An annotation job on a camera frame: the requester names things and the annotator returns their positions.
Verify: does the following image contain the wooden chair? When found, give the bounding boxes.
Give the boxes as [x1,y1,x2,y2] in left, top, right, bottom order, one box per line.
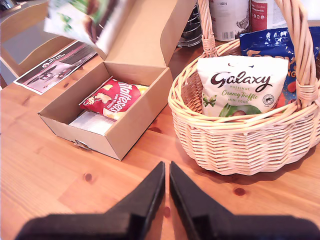
[0,0,76,81]

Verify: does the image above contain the red Maltesers bag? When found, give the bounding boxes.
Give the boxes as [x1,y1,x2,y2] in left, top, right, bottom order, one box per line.
[79,78,150,121]

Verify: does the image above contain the metal wire utensil holder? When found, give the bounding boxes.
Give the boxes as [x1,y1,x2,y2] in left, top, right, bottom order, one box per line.
[176,3,203,49]

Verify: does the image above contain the woven wicker basket with handle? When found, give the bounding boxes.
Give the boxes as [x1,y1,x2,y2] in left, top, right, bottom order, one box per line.
[167,0,320,176]

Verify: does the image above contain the blue chocolate eggs bag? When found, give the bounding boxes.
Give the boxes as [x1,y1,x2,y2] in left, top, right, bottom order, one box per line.
[239,26,320,110]

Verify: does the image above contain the printed black grey flyer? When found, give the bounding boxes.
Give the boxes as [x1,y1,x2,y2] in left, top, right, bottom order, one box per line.
[13,40,98,96]

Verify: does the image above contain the open brown cardboard box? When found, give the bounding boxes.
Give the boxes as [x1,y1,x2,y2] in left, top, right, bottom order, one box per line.
[37,0,198,161]

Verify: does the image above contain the red label tin can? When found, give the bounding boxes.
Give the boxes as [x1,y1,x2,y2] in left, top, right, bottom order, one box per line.
[249,0,288,33]

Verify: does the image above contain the white label tin can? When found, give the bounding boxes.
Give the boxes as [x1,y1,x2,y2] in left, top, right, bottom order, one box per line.
[208,0,251,42]

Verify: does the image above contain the white chocolate eggs bag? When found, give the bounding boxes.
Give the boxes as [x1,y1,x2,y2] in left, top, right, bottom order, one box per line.
[68,110,118,136]

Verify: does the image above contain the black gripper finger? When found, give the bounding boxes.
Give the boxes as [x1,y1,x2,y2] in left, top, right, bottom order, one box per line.
[169,161,235,240]
[104,161,166,240]

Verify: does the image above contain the white Galaxy mini eggs bag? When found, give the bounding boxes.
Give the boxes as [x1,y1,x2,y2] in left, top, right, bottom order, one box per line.
[196,55,290,118]
[43,0,121,52]

